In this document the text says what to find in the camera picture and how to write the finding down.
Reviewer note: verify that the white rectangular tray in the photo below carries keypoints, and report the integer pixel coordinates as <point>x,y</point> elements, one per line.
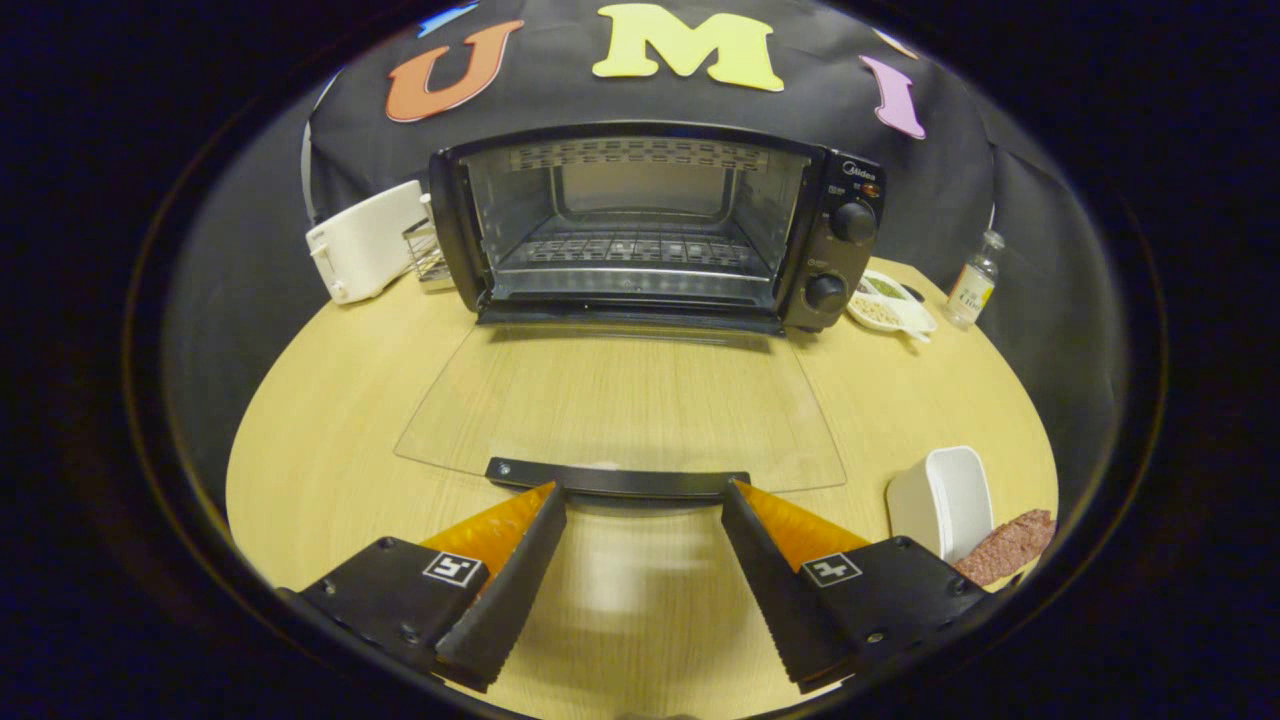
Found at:
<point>950,500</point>

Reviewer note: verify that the white divided dish with beans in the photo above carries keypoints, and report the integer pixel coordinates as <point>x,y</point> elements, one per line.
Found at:
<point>890,308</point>

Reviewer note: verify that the black toaster oven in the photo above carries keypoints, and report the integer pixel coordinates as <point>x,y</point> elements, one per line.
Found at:
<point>850,262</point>

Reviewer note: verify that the white bread toaster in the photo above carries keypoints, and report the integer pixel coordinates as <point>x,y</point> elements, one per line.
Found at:
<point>365,240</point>

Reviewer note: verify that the clear glass bottle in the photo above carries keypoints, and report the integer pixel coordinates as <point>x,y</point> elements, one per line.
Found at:
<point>975,285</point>

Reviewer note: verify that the red meat slice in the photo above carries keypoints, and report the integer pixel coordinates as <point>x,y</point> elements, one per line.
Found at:
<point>1005,548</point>

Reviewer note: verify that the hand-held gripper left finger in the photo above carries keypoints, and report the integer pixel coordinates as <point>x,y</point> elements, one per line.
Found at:
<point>515,590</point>

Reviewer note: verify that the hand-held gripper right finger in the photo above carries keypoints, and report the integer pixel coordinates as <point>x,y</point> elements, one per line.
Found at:
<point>770,590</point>

